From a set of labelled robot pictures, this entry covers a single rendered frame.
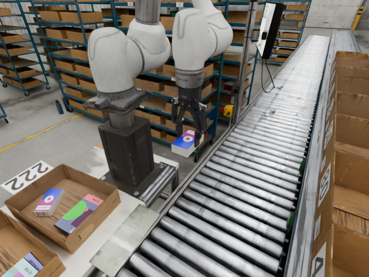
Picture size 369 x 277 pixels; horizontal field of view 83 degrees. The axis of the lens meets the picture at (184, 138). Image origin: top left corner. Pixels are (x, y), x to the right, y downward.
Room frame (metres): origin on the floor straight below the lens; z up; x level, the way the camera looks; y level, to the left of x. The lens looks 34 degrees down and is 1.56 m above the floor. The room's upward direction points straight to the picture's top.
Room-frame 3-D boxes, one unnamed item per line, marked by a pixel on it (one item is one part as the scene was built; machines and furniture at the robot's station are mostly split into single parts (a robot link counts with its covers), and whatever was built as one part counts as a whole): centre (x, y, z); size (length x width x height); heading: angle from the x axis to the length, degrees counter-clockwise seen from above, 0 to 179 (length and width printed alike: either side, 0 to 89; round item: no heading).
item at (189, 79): (0.67, -0.02, 1.36); 0.09 x 0.09 x 0.06
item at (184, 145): (0.66, -0.01, 1.10); 0.13 x 0.07 x 0.04; 148
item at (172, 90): (2.09, -0.04, 0.79); 0.40 x 0.30 x 0.10; 59
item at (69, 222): (0.57, 0.44, 0.78); 0.19 x 0.14 x 0.02; 154
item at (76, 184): (0.62, 0.54, 0.80); 0.38 x 0.28 x 0.10; 64
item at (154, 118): (2.35, 0.38, 0.39); 0.40 x 0.30 x 0.10; 59
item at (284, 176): (0.95, -0.42, 0.72); 0.52 x 0.05 x 0.05; 58
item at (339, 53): (2.43, -1.87, 0.96); 0.39 x 0.29 x 0.17; 149
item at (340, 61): (2.10, -1.66, 0.96); 0.39 x 0.29 x 0.17; 148
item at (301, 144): (1.28, -0.62, 0.72); 0.52 x 0.05 x 0.05; 58
